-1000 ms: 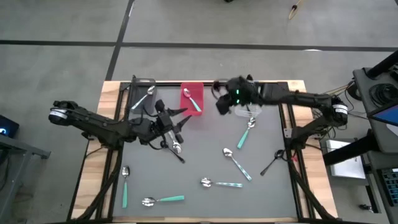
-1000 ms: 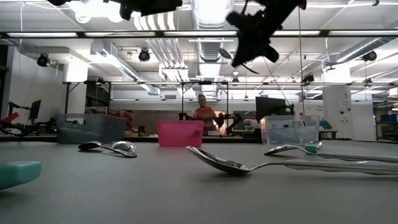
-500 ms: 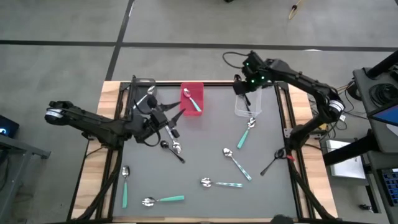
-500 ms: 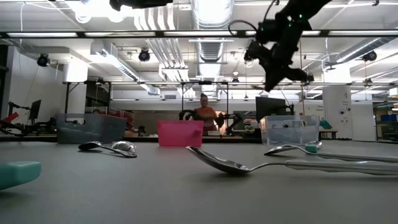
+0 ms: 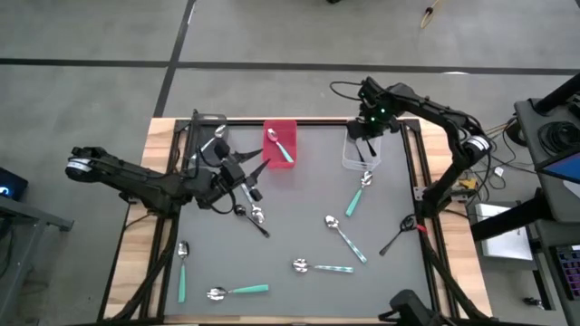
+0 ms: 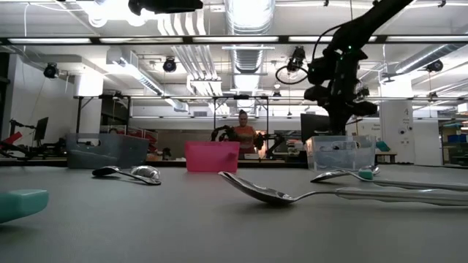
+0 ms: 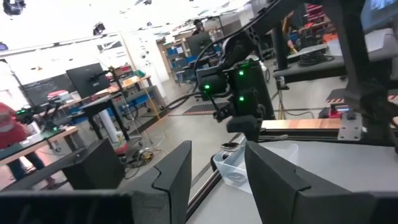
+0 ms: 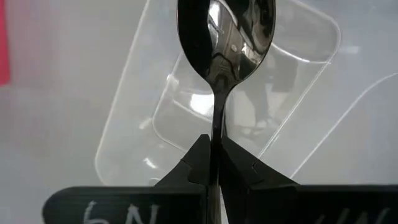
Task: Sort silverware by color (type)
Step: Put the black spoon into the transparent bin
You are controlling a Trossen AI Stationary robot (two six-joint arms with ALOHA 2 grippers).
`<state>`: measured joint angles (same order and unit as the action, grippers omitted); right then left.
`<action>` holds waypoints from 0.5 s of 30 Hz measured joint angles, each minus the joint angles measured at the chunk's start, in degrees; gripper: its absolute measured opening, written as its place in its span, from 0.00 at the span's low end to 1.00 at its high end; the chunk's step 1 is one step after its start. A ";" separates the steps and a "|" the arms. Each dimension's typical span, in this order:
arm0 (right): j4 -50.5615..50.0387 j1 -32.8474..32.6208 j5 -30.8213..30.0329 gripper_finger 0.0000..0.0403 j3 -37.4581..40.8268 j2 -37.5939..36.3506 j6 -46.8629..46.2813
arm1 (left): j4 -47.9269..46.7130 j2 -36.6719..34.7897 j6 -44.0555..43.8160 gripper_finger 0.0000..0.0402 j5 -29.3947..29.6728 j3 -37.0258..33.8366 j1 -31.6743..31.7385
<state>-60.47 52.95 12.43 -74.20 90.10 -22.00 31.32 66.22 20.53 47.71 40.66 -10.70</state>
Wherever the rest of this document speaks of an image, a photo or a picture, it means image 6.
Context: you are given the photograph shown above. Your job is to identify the large black monitor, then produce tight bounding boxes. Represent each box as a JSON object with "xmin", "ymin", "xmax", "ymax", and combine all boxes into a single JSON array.
[{"xmin": 300, "ymin": 113, "xmax": 347, "ymax": 145}]

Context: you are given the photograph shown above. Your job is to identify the spoon with thin teal handle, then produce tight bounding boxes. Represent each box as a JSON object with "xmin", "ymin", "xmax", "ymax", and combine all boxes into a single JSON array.
[{"xmin": 310, "ymin": 169, "xmax": 468, "ymax": 194}]

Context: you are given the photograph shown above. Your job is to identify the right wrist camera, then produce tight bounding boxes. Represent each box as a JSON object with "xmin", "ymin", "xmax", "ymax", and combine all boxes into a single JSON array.
[{"xmin": 307, "ymin": 58, "xmax": 332, "ymax": 86}]

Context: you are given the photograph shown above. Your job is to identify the large silver spoon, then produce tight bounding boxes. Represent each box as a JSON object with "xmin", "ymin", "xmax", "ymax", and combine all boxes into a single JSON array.
[{"xmin": 218, "ymin": 171, "xmax": 468, "ymax": 208}]

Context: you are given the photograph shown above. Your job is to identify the white pillar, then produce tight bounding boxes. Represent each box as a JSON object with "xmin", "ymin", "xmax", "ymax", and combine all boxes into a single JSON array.
[{"xmin": 379, "ymin": 78, "xmax": 416, "ymax": 165}]

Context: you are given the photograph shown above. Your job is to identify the metal storage shelf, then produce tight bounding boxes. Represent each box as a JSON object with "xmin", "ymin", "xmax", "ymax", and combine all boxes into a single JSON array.
[{"xmin": 438, "ymin": 120, "xmax": 468, "ymax": 167}]

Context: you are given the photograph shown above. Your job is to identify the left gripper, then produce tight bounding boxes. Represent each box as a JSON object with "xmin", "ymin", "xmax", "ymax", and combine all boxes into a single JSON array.
[{"xmin": 127, "ymin": 0, "xmax": 204, "ymax": 15}]

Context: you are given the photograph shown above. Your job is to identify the black spoon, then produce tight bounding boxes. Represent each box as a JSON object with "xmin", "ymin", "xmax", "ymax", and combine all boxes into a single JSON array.
[{"xmin": 91, "ymin": 166, "xmax": 162, "ymax": 186}]

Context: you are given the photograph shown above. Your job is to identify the silver round air duct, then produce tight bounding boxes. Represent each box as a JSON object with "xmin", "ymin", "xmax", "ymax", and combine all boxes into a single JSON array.
[{"xmin": 393, "ymin": 43, "xmax": 468, "ymax": 75}]

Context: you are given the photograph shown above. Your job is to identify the white rectangular air duct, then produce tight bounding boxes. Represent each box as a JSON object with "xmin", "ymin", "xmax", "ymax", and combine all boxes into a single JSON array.
[{"xmin": 105, "ymin": 49, "xmax": 189, "ymax": 113}]

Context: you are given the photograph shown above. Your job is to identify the silver ribbed ventilation duct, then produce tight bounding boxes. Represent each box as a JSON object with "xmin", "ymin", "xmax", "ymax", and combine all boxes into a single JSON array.
[{"xmin": 223, "ymin": 0, "xmax": 276, "ymax": 94}]

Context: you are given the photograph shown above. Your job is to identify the grey plastic bin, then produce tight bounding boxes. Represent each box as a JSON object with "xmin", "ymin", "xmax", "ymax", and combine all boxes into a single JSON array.
[{"xmin": 66, "ymin": 133, "xmax": 150, "ymax": 169}]

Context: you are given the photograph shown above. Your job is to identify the person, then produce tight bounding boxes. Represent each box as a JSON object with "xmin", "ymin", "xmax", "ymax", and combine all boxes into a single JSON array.
[{"xmin": 233, "ymin": 109, "xmax": 259, "ymax": 155}]

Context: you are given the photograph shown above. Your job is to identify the red background boxes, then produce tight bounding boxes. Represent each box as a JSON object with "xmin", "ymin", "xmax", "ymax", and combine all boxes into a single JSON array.
[{"xmin": 100, "ymin": 125, "xmax": 159, "ymax": 154}]

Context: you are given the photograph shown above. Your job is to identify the pink-red plastic bin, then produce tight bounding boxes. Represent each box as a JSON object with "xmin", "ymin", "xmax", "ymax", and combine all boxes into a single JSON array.
[{"xmin": 184, "ymin": 141, "xmax": 241, "ymax": 173}]

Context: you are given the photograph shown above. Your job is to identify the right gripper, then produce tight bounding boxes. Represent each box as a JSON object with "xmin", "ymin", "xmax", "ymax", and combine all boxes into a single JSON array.
[{"xmin": 304, "ymin": 47, "xmax": 378, "ymax": 136}]

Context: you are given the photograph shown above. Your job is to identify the small black monitor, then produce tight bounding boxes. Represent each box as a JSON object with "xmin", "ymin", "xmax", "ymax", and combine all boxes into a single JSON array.
[{"xmin": 34, "ymin": 116, "xmax": 50, "ymax": 144}]

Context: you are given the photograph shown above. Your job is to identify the black background workstation frame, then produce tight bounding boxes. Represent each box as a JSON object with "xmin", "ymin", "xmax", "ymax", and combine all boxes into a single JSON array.
[{"xmin": 75, "ymin": 94, "xmax": 468, "ymax": 137}]

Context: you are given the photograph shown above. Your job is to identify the overhead light bar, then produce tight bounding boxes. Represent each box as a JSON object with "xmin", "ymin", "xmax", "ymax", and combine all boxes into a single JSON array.
[{"xmin": 0, "ymin": 34, "xmax": 468, "ymax": 46}]

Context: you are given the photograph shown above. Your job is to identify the clear plastic bin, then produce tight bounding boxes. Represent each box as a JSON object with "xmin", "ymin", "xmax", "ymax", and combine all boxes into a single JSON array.
[{"xmin": 306, "ymin": 135, "xmax": 377, "ymax": 172}]

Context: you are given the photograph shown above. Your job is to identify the background bench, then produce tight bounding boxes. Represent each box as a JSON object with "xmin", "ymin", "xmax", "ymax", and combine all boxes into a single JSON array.
[{"xmin": 376, "ymin": 152, "xmax": 399, "ymax": 164}]

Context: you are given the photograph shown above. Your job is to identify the black ceiling camera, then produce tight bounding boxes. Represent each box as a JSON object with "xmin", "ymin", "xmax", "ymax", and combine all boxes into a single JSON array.
[
  {"xmin": 162, "ymin": 56, "xmax": 178, "ymax": 74},
  {"xmin": 426, "ymin": 59, "xmax": 445, "ymax": 73},
  {"xmin": 42, "ymin": 62, "xmax": 60, "ymax": 80},
  {"xmin": 286, "ymin": 46, "xmax": 307, "ymax": 74}
]

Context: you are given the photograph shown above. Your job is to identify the white ceiling pipes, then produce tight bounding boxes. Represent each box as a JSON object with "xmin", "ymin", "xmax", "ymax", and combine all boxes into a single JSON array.
[{"xmin": 156, "ymin": 0, "xmax": 224, "ymax": 96}]

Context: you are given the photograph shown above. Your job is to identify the red background object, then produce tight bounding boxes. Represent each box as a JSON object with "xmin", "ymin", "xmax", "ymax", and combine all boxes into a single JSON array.
[{"xmin": 0, "ymin": 131, "xmax": 23, "ymax": 147}]

